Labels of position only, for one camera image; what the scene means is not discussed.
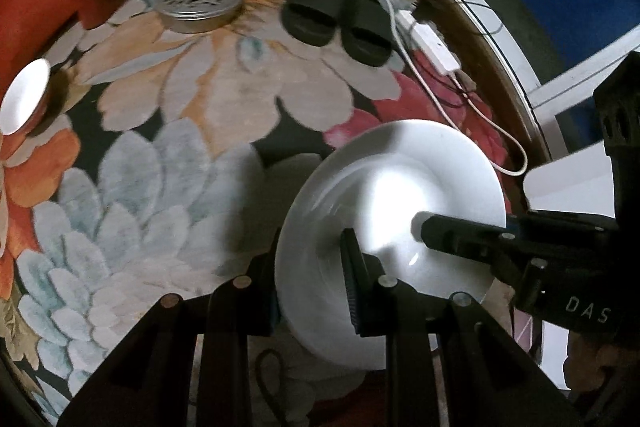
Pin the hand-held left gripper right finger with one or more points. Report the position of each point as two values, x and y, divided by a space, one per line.
351 277

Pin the floral rug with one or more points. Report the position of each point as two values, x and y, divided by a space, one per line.
175 132

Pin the white box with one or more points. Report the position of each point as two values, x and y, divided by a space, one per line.
570 187

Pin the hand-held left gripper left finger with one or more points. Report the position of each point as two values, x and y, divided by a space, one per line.
260 294

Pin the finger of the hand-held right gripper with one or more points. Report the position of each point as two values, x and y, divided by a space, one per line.
460 237

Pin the plain white plate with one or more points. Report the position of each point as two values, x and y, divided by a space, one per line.
400 167

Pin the round perforated metal tin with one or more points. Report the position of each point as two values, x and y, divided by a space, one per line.
200 2

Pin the black slipper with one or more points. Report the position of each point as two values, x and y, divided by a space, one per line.
315 12
370 32

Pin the white power adapter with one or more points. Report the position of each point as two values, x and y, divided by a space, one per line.
430 42

